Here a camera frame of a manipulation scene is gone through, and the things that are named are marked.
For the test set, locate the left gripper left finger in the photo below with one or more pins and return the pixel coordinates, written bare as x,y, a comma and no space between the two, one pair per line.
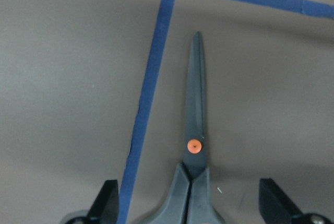
105,207

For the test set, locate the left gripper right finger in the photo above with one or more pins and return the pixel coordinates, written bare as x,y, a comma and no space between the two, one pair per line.
275,206

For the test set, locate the orange grey handled scissors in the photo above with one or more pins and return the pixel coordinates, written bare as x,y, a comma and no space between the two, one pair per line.
189,197

